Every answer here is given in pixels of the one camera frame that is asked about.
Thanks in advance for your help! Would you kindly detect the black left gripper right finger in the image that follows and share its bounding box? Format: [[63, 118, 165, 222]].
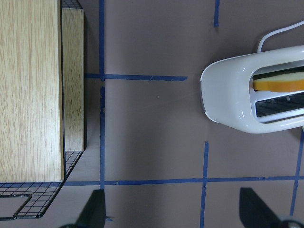
[[239, 187, 302, 228]]

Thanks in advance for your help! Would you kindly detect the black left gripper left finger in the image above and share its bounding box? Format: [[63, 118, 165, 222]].
[[61, 190, 106, 228]]

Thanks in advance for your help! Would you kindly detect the white two-slot toaster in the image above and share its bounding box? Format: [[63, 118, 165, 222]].
[[200, 46, 304, 133]]

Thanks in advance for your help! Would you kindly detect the yellow bread slice in toaster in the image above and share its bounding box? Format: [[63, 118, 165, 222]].
[[253, 72, 304, 93]]

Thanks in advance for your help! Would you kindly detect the wooden shelf box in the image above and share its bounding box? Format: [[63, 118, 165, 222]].
[[0, 0, 86, 183]]

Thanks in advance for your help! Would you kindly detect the black wire basket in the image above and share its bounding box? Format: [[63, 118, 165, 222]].
[[0, 0, 88, 219]]

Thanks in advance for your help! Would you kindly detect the white toaster power cord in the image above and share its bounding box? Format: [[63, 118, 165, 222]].
[[256, 20, 304, 53]]

